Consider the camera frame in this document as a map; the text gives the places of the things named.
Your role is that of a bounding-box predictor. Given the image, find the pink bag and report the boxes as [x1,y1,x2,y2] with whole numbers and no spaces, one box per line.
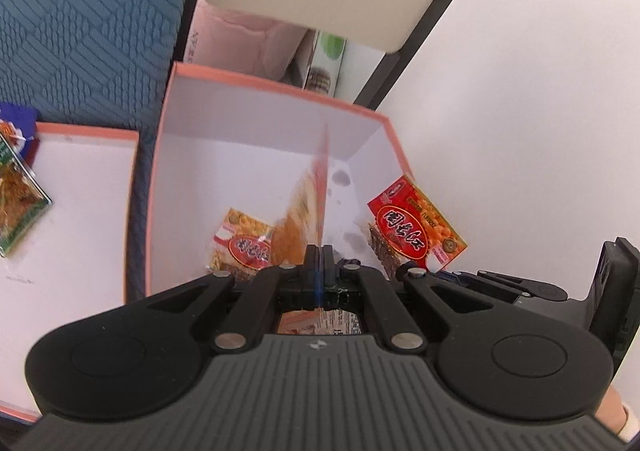
[184,0,312,83]

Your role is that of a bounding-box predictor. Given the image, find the person's right forearm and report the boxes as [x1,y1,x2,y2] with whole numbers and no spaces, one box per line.
[595,386,637,443]

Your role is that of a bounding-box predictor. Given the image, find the white box with pink rim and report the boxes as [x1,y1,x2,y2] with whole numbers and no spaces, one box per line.
[144,61,414,298]

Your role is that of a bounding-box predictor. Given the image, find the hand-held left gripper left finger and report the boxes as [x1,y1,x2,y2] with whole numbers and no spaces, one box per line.
[127,245,321,352]

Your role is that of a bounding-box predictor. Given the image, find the green snack packet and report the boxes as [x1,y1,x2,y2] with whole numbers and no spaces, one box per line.
[0,121,54,260]

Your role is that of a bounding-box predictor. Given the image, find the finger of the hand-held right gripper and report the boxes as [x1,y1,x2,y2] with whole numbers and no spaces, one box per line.
[434,269,573,307]

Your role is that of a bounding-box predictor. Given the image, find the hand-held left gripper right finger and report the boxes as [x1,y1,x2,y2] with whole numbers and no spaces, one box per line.
[321,245,506,353]

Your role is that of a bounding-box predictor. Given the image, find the blue snack packet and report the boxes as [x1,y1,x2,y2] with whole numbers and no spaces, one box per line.
[0,102,39,167]

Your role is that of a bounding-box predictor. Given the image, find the white box lid pink rim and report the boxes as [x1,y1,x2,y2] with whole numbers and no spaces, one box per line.
[0,121,142,424]

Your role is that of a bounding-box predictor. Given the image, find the orange snack packet red label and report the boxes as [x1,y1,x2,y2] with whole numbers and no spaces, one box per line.
[206,208,277,279]

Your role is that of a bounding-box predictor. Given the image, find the green and white box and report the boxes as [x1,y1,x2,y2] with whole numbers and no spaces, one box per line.
[301,30,349,98]

